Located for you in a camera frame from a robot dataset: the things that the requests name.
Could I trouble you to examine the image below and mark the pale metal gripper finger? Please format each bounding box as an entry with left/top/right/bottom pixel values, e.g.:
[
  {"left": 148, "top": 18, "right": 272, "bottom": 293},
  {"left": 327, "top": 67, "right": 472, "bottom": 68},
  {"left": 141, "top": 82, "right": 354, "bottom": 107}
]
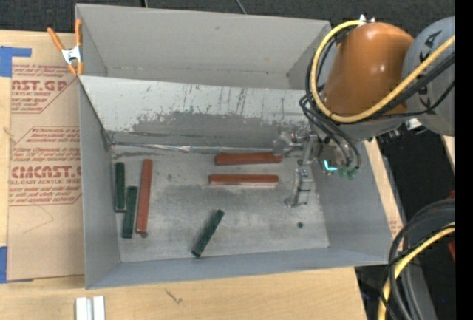
[
  {"left": 272, "top": 132, "right": 307, "bottom": 158},
  {"left": 283, "top": 168, "right": 313, "bottom": 208}
]

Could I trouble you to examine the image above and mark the red-brown flat block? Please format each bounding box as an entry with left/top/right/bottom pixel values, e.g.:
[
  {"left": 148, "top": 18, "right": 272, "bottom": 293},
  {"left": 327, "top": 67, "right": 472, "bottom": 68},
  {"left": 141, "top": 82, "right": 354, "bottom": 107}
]
[
  {"left": 207, "top": 174, "right": 280, "bottom": 189},
  {"left": 214, "top": 152, "right": 284, "bottom": 167},
  {"left": 135, "top": 158, "right": 154, "bottom": 236}
]

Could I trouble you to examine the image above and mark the grey metal bin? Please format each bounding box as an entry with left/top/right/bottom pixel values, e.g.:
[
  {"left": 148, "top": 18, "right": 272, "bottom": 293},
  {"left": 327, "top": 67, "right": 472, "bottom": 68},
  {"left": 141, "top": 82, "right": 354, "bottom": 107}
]
[{"left": 75, "top": 3, "right": 395, "bottom": 290}]

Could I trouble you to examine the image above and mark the dark green flat block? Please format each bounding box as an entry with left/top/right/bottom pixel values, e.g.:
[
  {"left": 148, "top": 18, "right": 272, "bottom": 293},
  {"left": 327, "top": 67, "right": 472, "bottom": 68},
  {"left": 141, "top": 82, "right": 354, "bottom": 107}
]
[
  {"left": 121, "top": 185, "right": 139, "bottom": 239},
  {"left": 190, "top": 208, "right": 225, "bottom": 259},
  {"left": 114, "top": 161, "right": 126, "bottom": 214}
]

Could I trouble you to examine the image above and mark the brown cardboard board red print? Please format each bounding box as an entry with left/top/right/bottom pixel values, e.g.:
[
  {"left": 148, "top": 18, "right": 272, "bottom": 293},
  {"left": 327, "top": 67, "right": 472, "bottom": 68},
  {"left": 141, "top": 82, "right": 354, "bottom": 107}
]
[{"left": 0, "top": 29, "right": 86, "bottom": 283}]

